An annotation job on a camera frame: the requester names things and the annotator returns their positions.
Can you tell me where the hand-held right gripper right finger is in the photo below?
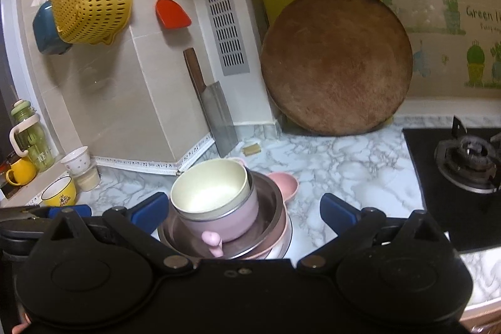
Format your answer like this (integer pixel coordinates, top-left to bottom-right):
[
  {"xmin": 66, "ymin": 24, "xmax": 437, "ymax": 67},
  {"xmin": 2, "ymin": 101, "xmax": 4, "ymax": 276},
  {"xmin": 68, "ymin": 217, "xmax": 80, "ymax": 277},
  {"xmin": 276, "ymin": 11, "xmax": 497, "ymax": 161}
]
[{"xmin": 297, "ymin": 193, "xmax": 457, "ymax": 274}]

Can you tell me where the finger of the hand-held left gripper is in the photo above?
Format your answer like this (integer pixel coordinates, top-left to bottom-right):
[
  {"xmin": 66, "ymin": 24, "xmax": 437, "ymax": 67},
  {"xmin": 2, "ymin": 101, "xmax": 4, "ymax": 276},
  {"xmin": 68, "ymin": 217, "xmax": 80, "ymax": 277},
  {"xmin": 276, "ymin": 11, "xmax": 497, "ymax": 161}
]
[{"xmin": 0, "ymin": 204, "xmax": 93, "ymax": 227}]

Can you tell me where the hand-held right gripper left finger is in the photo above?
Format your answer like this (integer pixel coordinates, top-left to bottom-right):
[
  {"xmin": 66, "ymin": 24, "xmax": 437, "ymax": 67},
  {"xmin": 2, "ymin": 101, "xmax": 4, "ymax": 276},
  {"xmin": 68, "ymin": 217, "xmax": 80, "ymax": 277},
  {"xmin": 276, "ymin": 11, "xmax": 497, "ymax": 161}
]
[{"xmin": 37, "ymin": 192, "xmax": 194, "ymax": 276}]

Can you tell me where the pink bear-shaped plate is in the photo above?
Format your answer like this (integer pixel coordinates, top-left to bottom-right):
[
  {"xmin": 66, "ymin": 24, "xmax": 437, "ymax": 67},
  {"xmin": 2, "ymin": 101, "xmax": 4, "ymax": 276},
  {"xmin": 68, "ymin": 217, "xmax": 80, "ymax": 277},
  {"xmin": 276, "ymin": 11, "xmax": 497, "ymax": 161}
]
[{"xmin": 230, "ymin": 157, "xmax": 300, "ymax": 260}]

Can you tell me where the stainless steel bowl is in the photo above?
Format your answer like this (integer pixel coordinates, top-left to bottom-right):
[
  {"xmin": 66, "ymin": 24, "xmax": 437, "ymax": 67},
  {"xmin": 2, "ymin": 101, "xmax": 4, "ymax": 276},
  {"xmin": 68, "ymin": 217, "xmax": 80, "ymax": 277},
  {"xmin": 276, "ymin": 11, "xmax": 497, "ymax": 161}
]
[{"xmin": 158, "ymin": 173, "xmax": 290, "ymax": 260}]

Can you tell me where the large white plate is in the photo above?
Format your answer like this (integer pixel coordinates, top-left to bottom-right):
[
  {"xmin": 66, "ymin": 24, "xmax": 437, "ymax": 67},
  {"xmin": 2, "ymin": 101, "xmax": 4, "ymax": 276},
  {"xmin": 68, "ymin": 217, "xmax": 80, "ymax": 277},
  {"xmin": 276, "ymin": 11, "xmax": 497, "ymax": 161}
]
[{"xmin": 266, "ymin": 228, "xmax": 293, "ymax": 260}]

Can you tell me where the pink pot with handle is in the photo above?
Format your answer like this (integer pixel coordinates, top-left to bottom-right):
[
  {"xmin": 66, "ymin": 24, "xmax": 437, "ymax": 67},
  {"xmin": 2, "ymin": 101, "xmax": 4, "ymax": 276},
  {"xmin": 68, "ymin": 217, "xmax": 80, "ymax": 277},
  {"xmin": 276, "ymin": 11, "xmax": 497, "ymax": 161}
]
[{"xmin": 178, "ymin": 172, "xmax": 259, "ymax": 258}]

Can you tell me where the yellow patterned cup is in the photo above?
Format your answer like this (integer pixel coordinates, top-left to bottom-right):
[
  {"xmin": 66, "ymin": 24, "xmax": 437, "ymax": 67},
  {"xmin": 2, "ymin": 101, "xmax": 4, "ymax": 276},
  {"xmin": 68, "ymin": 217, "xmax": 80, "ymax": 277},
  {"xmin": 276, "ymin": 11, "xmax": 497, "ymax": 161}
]
[{"xmin": 40, "ymin": 175, "xmax": 77, "ymax": 207}]

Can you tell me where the small cream cup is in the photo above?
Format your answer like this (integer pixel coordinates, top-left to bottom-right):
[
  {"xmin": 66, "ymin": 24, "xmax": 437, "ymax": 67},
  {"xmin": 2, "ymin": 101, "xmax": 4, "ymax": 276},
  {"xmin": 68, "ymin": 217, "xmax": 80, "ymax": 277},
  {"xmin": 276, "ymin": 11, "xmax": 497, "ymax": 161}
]
[{"xmin": 74, "ymin": 166, "xmax": 101, "ymax": 191}]

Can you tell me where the white dotted cup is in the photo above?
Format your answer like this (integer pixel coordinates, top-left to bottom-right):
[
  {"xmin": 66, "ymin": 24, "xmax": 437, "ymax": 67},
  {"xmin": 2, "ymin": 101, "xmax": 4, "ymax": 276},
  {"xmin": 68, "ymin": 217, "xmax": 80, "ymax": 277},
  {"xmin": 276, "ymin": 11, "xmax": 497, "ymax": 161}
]
[{"xmin": 60, "ymin": 146, "xmax": 91, "ymax": 175}]

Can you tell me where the yellow mug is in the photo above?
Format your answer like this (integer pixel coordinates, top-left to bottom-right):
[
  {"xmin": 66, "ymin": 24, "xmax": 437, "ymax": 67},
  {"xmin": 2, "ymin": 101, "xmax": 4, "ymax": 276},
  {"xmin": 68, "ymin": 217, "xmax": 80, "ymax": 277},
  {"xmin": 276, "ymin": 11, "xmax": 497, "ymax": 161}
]
[{"xmin": 6, "ymin": 157, "xmax": 38, "ymax": 186}]

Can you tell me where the green water bottle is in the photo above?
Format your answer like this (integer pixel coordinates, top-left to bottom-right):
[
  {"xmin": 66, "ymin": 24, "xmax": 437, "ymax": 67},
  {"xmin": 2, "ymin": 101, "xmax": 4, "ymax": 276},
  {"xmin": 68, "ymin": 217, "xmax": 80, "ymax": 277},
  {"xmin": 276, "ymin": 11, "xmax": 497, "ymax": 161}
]
[{"xmin": 10, "ymin": 99, "xmax": 55, "ymax": 173}]

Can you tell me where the black gas stove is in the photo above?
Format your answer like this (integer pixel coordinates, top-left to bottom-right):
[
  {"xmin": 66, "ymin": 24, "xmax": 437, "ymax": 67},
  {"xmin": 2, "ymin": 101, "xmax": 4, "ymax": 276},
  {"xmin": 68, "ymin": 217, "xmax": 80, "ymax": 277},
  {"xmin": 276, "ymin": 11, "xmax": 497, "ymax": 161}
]
[{"xmin": 402, "ymin": 126, "xmax": 501, "ymax": 252}]

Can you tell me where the gas stove burner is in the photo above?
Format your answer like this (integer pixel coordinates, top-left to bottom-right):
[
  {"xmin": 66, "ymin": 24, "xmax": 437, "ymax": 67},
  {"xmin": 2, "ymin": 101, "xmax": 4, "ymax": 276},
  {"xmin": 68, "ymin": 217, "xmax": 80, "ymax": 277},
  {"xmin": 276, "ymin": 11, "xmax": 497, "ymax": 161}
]
[{"xmin": 434, "ymin": 116, "xmax": 501, "ymax": 194}]

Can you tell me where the round wooden cutting board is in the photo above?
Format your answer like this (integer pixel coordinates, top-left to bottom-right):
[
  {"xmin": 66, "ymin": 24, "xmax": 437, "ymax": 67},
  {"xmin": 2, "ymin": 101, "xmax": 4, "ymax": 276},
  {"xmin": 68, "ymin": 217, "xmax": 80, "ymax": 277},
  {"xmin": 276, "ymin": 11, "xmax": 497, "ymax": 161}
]
[{"xmin": 260, "ymin": 0, "xmax": 413, "ymax": 136}]

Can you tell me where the blue plastic basin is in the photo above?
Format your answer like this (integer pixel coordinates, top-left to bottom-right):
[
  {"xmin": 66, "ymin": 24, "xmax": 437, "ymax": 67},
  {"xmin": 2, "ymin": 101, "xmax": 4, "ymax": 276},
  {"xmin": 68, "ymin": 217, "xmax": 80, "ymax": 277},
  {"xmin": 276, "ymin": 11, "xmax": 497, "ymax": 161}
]
[{"xmin": 32, "ymin": 0, "xmax": 73, "ymax": 55}]

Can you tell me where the wide silver vent grille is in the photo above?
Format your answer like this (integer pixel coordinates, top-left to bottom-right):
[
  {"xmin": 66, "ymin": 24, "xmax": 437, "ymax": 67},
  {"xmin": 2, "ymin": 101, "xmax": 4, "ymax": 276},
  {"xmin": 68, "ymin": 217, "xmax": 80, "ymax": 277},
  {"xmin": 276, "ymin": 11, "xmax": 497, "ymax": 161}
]
[{"xmin": 199, "ymin": 0, "xmax": 250, "ymax": 76}]

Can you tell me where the cleaver with wooden handle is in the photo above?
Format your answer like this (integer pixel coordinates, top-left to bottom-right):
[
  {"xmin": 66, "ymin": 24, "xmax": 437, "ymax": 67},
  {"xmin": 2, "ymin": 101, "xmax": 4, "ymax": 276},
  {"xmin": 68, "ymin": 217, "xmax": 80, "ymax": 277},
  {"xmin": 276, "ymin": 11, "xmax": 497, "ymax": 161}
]
[{"xmin": 184, "ymin": 48, "xmax": 239, "ymax": 158}]

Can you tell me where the plant print wall sticker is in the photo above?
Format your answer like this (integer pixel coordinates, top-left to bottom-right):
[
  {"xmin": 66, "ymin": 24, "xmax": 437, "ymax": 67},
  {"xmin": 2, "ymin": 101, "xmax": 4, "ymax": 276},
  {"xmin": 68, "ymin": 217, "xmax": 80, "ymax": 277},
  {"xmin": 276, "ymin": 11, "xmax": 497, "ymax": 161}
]
[{"xmin": 376, "ymin": 0, "xmax": 501, "ymax": 90}]

